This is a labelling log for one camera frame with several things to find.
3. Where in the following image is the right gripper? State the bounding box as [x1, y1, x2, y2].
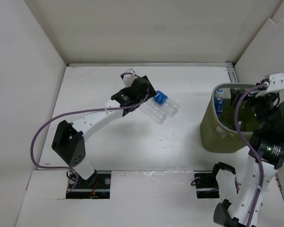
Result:
[231, 82, 278, 130]

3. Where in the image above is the blue label bottle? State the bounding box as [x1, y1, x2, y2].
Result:
[153, 90, 179, 117]
[214, 89, 225, 116]

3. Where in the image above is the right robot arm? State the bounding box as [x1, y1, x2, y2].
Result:
[209, 85, 284, 227]

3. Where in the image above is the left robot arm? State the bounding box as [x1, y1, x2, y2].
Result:
[52, 73, 157, 188]

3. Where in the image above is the green mesh waste bin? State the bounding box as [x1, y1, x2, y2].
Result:
[200, 83, 253, 153]

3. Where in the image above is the clear white cap bottle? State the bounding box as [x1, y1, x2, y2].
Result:
[139, 100, 167, 124]

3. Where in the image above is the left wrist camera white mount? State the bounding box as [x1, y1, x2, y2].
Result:
[120, 68, 137, 87]

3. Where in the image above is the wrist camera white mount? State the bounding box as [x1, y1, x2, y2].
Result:
[256, 73, 284, 97]
[120, 68, 137, 87]

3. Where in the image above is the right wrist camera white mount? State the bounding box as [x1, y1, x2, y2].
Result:
[256, 73, 284, 97]

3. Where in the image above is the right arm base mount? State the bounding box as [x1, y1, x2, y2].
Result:
[191, 162, 236, 199]

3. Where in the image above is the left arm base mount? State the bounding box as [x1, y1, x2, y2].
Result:
[66, 171, 112, 200]

